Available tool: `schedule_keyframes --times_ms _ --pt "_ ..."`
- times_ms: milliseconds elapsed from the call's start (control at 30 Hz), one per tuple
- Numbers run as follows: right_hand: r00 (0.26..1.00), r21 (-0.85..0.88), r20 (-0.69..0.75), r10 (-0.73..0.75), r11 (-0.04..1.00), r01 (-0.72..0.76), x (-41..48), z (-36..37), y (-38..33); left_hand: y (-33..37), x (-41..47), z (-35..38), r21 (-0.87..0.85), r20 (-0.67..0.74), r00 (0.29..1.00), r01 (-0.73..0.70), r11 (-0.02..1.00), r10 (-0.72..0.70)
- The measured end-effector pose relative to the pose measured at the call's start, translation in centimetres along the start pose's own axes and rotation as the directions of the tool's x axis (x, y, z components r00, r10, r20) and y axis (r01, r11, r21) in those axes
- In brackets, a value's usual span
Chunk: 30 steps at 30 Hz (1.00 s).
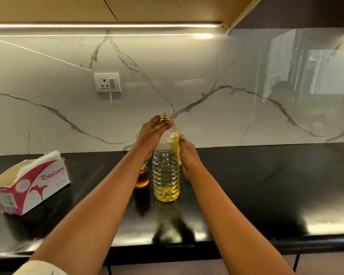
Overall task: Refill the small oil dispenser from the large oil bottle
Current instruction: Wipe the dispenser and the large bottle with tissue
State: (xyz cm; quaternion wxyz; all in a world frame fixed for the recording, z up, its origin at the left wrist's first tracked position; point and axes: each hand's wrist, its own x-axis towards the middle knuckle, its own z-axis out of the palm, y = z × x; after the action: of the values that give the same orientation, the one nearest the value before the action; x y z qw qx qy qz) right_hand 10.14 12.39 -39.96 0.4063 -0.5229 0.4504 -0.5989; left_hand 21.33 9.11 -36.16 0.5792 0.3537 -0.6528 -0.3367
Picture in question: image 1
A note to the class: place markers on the person's right hand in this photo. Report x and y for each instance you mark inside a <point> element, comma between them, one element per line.
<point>190,157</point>

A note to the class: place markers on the person's left hand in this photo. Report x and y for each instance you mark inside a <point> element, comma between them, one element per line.
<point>150,134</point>

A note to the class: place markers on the large clear plastic oil bottle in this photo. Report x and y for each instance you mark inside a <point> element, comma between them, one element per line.
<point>166,174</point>

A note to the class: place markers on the small glass oil bottle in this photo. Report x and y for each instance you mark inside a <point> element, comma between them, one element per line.
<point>143,178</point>

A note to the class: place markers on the person's right forearm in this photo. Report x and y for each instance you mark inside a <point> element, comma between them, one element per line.
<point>235,231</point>

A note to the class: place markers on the person's left forearm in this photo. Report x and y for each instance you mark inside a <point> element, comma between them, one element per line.
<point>89,220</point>

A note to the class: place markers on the black stone countertop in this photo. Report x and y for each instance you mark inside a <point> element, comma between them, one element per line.
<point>275,183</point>

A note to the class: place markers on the brown base cabinet door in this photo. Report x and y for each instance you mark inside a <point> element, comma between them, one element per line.
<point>326,264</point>
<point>166,267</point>

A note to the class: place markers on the stack of white tissues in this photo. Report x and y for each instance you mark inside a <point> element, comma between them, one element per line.
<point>40,163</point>

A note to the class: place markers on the LED strip light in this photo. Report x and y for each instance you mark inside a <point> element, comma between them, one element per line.
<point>103,25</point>

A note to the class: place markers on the red and white tissue box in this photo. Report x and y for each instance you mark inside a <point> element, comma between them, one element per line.
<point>40,189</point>

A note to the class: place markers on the white patterned shirt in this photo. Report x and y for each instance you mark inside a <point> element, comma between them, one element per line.
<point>40,269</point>

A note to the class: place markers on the white wall socket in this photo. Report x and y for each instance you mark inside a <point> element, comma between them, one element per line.
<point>107,82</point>

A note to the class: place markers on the wall cabinet body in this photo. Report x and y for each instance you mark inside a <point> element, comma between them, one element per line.
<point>117,8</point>

